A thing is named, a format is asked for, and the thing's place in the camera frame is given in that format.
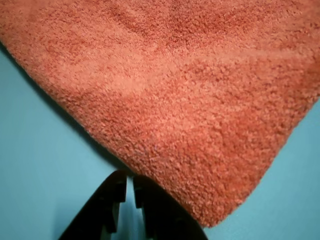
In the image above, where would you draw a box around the orange terry towel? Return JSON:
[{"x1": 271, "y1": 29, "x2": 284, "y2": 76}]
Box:
[{"x1": 0, "y1": 0, "x2": 320, "y2": 229}]

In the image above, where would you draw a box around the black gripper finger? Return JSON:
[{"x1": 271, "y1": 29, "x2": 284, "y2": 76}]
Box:
[
  {"x1": 58, "y1": 170, "x2": 128, "y2": 240},
  {"x1": 132, "y1": 174, "x2": 208, "y2": 240}
]

